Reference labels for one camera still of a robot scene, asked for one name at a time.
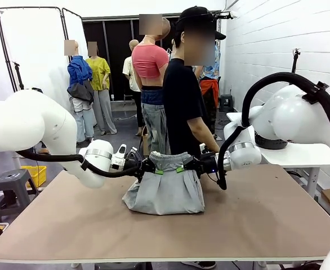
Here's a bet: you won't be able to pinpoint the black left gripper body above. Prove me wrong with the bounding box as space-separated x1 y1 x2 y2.
123 154 149 178

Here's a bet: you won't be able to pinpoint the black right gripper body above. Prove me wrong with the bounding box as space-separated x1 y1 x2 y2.
194 151 221 177

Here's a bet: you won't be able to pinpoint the grey training pants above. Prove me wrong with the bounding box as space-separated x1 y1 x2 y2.
122 151 206 216

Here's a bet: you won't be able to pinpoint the person's right forearm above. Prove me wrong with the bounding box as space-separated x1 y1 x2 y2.
186 117 218 150

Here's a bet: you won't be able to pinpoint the person in black T-shirt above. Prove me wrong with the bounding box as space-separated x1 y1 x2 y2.
163 6 227 158

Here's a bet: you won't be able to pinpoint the small black stool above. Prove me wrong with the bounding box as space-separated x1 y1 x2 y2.
219 94 234 113

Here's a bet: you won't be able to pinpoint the mannequin in floral shirt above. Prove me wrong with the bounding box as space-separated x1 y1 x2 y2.
193 44 221 137

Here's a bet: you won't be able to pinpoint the mannequin in cream shirt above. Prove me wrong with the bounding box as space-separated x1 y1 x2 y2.
122 39 145 136

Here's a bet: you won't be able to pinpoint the large white table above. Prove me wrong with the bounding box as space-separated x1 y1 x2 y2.
226 111 330 197

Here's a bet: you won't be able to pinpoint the yellow plastic crate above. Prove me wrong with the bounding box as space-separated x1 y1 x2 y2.
20 165 47 188

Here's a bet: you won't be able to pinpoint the black white-soled sneaker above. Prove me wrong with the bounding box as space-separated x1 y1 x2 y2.
181 261 217 270

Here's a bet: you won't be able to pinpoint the mannequin in yellow shirt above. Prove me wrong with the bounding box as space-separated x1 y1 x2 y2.
85 42 118 136

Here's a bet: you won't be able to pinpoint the mannequin in pink top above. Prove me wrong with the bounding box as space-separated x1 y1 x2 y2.
131 13 171 156

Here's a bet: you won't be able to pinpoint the mannequin in blue jacket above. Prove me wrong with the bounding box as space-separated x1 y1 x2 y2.
66 40 96 143

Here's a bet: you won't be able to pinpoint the grey plastic stool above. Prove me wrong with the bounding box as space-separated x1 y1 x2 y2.
0 168 38 223

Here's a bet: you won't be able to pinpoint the black curtain panel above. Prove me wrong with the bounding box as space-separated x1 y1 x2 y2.
82 10 221 99

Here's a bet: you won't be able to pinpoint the small black tripod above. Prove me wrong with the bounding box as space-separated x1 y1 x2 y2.
291 48 301 74

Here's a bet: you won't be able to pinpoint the black cap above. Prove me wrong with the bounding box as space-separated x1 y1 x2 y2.
176 6 227 40

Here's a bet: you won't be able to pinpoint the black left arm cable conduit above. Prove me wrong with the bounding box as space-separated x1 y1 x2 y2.
15 148 143 179

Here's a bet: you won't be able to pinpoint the narrow black backdrop frame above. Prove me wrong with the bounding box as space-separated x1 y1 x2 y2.
61 7 83 57

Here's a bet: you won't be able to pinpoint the wide black backdrop frame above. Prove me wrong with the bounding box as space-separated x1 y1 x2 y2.
0 7 64 93

